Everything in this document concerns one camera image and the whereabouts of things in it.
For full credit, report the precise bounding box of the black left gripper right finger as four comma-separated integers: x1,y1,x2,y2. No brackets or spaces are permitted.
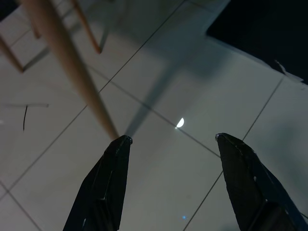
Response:
215,132,308,231

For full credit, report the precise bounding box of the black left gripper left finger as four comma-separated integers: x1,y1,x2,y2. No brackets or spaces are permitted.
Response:
63,134,133,231

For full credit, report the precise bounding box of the light wooden furniture leg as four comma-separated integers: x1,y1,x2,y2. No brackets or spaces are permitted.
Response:
28,14,41,39
16,0,120,141
70,0,102,54

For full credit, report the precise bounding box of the black floor mat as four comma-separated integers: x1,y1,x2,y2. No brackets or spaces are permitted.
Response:
207,0,308,85

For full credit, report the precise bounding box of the thin black wire piece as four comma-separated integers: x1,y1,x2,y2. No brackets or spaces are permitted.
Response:
22,104,28,132

